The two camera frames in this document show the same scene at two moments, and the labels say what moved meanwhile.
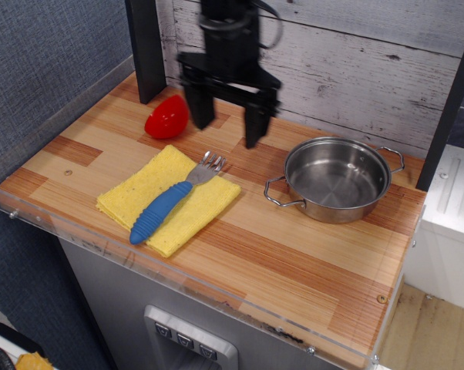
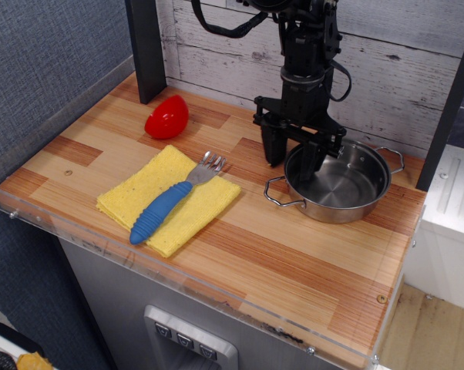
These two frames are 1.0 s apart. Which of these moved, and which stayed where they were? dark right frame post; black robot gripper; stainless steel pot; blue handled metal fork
Moved: black robot gripper
Stayed: stainless steel pot; blue handled metal fork; dark right frame post
